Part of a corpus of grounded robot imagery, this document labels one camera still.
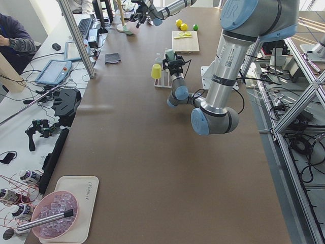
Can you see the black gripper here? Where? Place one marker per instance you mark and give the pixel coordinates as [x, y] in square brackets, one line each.
[145, 12]
[175, 70]

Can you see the pink cup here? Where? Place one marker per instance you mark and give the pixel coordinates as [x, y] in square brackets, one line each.
[133, 27]

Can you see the green cup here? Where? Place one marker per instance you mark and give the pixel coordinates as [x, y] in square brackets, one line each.
[170, 54]

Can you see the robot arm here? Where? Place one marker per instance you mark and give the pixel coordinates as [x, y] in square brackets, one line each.
[243, 23]
[157, 16]

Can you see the grey cup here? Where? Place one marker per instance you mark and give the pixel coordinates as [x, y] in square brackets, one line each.
[158, 59]

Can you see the yellow cup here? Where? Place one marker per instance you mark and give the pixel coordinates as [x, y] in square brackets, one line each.
[156, 71]

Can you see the green bowl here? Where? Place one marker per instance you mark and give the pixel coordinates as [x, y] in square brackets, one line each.
[127, 31]

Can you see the wooden mug tree stand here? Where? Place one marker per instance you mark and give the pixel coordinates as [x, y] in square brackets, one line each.
[122, 26]

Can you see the bamboo cutting board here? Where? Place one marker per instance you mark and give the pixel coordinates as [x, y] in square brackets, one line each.
[185, 45]

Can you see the yellow plastic knife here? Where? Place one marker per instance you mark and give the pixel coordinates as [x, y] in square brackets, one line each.
[181, 37]

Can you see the whole lemon far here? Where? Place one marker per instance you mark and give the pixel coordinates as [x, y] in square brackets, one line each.
[178, 23]

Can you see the whole lemon near board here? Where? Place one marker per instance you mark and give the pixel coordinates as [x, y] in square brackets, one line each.
[184, 27]

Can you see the green lime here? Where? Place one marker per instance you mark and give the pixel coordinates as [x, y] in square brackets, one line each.
[195, 27]

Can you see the grey cloth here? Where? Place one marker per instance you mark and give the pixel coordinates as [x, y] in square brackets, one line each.
[112, 58]

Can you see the blue teach pendant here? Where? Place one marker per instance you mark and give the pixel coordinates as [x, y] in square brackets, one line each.
[54, 72]
[71, 52]

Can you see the cream serving tray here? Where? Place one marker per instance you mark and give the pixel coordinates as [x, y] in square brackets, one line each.
[84, 189]

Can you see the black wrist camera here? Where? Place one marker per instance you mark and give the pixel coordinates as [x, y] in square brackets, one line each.
[177, 62]

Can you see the white wire cup rack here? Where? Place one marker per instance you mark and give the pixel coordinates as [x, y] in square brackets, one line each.
[164, 81]

